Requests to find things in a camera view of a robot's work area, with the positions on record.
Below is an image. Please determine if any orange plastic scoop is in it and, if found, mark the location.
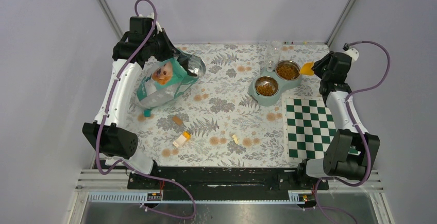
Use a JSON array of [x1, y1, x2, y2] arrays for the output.
[[299, 62, 314, 76]]

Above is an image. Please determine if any green dog food bag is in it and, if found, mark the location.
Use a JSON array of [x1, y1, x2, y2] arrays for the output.
[[136, 49, 206, 110]]

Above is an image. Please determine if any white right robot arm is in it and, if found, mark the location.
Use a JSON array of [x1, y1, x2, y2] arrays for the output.
[[295, 48, 380, 189]]

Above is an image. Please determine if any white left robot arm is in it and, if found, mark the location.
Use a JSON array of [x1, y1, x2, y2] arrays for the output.
[[82, 13, 180, 188]]

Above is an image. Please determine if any brown pet food kibble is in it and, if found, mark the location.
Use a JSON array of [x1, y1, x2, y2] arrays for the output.
[[254, 60, 302, 97]]

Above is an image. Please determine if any mint double pet bowl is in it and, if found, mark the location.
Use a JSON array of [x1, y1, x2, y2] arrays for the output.
[[248, 60, 302, 107]]

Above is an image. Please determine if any green white checkerboard mat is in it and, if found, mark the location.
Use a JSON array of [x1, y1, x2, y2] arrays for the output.
[[283, 97, 366, 169]]

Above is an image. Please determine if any teal small cube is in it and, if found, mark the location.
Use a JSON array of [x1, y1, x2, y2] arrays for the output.
[[143, 109, 152, 118]]

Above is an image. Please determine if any brown wooden cylinder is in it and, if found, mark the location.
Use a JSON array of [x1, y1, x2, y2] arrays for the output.
[[172, 115, 183, 126]]

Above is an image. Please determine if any floral patterned table cloth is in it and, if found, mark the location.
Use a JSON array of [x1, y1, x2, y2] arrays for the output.
[[125, 44, 321, 167]]

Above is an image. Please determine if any white yellow toy block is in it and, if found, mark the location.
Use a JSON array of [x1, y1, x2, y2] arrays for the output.
[[172, 132, 191, 148]]

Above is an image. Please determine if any small cream toy piece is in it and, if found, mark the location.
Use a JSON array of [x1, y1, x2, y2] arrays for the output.
[[231, 134, 239, 144]]

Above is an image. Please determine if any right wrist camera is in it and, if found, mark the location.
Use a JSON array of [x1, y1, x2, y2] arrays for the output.
[[343, 43, 359, 63]]

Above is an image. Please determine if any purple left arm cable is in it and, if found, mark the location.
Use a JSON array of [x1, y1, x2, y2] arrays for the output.
[[95, 0, 197, 220]]

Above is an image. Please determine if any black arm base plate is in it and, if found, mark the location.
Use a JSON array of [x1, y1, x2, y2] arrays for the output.
[[127, 166, 329, 201]]

